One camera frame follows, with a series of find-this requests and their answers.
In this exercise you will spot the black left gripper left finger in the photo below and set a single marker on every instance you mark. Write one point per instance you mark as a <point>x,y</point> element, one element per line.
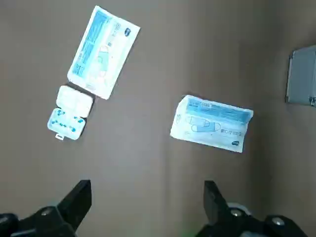
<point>74,205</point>

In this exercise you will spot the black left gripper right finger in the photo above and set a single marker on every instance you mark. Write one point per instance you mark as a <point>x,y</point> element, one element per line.
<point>217,209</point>

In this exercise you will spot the aluminium first-aid case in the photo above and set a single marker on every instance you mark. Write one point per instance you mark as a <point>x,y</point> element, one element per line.
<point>303,76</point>

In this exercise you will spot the folded mask packet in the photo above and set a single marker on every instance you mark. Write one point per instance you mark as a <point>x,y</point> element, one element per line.
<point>212,123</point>

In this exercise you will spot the white pill box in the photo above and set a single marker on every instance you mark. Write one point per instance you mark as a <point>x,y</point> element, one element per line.
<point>71,111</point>

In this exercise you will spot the large flat mask packet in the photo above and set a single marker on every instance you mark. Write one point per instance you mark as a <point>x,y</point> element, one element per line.
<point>103,54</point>

